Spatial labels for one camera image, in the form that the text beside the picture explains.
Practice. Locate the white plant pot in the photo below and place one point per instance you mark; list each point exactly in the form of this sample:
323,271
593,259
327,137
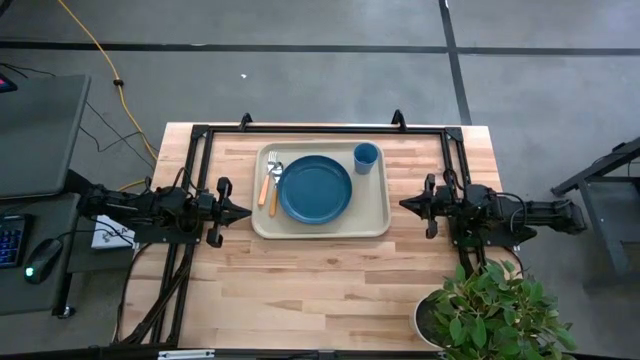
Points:
417,320

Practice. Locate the black aluminium table frame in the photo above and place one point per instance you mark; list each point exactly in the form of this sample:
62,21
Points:
325,129

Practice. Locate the grey desk top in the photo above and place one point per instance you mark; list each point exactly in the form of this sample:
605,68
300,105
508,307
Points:
40,135

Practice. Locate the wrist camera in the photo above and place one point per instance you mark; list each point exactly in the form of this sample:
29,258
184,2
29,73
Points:
444,197
206,201

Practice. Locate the beige plastic tray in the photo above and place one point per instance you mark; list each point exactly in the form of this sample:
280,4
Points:
370,210

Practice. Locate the dark desk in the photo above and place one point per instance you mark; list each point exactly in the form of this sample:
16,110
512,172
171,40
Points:
30,295

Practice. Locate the black computer mouse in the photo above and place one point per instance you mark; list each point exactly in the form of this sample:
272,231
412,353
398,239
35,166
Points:
44,260

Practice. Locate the green leafy plant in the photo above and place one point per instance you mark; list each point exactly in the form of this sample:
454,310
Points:
500,310

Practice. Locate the white box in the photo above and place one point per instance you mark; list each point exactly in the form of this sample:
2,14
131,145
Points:
112,235

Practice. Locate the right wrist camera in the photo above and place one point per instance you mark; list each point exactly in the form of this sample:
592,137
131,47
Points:
444,197

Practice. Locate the backlit keyboard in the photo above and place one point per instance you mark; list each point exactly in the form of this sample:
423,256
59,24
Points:
11,242

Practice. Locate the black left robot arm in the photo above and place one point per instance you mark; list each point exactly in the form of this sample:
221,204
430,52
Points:
150,205

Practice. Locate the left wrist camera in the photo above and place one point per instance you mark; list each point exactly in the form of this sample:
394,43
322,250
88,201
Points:
206,201

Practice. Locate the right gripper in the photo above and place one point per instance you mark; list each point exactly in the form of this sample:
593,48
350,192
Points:
432,205

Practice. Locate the black metal stand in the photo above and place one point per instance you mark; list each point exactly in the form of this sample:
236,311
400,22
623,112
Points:
600,200

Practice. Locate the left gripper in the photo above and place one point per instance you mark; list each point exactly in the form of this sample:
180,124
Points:
215,210

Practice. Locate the blue cup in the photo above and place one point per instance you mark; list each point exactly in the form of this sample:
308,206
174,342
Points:
365,157

